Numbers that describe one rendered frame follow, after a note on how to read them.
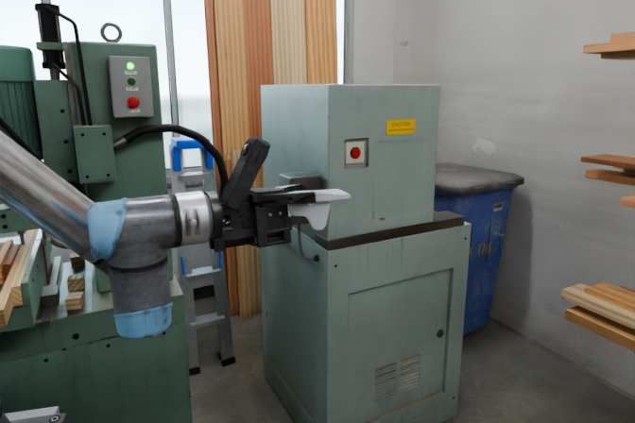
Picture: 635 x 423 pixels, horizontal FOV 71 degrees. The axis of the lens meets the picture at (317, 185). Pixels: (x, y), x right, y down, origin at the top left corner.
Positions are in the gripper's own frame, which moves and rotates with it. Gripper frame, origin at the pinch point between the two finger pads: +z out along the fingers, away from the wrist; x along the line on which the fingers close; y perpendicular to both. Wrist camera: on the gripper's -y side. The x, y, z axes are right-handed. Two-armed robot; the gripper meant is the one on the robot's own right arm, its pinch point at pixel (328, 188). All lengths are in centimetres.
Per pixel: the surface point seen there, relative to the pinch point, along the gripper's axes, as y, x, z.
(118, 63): -31, -65, -25
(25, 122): -18, -78, -49
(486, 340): 109, -112, 155
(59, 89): -26, -76, -40
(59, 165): -6, -79, -42
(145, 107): -20, -67, -20
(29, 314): 29, -58, -51
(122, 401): 64, -74, -33
